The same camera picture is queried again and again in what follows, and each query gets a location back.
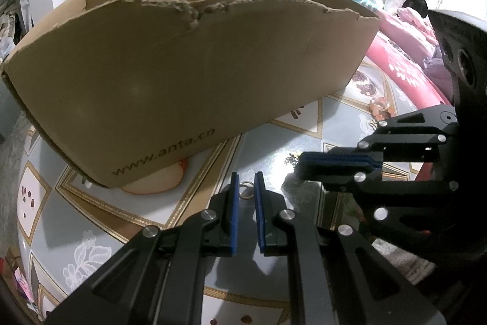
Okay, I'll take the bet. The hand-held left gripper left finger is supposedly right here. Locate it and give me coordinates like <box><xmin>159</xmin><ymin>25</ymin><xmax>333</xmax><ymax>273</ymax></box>
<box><xmin>46</xmin><ymin>173</ymin><xmax>240</xmax><ymax>325</ymax></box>

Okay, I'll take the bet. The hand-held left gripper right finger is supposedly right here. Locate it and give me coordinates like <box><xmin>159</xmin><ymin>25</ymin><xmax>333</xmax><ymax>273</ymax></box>
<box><xmin>254</xmin><ymin>171</ymin><xmax>446</xmax><ymax>325</ymax></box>

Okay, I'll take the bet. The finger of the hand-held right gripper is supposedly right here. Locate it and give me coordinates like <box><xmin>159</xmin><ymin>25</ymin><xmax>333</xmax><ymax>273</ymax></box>
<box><xmin>295</xmin><ymin>159</ymin><xmax>463</xmax><ymax>240</ymax></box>
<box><xmin>299</xmin><ymin>106</ymin><xmax>461</xmax><ymax>168</ymax></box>

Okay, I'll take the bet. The gold ring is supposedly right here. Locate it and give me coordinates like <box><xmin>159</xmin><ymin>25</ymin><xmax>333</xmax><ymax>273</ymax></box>
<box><xmin>239</xmin><ymin>181</ymin><xmax>256</xmax><ymax>201</ymax></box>

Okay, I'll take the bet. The pink bead bracelet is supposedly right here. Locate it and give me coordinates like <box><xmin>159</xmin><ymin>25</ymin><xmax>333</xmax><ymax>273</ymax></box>
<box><xmin>368</xmin><ymin>97</ymin><xmax>398</xmax><ymax>120</ymax></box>

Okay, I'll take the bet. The brown cardboard box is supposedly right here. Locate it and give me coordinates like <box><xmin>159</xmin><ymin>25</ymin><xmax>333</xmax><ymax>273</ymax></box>
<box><xmin>0</xmin><ymin>0</ymin><xmax>381</xmax><ymax>189</ymax></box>

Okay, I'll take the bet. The white fluffy robe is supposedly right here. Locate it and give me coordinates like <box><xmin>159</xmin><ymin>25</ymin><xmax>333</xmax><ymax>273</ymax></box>
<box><xmin>371</xmin><ymin>237</ymin><xmax>436</xmax><ymax>284</ymax></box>

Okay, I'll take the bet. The printed table cover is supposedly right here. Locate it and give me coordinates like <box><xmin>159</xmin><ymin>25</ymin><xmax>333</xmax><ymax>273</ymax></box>
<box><xmin>0</xmin><ymin>55</ymin><xmax>457</xmax><ymax>325</ymax></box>

